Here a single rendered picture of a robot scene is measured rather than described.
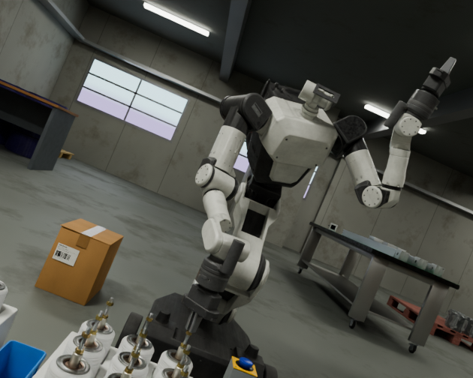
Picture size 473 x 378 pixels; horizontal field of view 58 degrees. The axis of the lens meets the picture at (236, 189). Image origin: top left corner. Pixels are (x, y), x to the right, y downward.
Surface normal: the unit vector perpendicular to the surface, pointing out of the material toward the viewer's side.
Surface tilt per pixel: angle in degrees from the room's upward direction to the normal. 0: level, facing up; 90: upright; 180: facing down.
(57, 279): 89
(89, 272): 90
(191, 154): 90
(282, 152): 122
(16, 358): 88
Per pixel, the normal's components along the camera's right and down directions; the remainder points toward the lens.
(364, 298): 0.07, 0.03
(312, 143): 0.21, 0.66
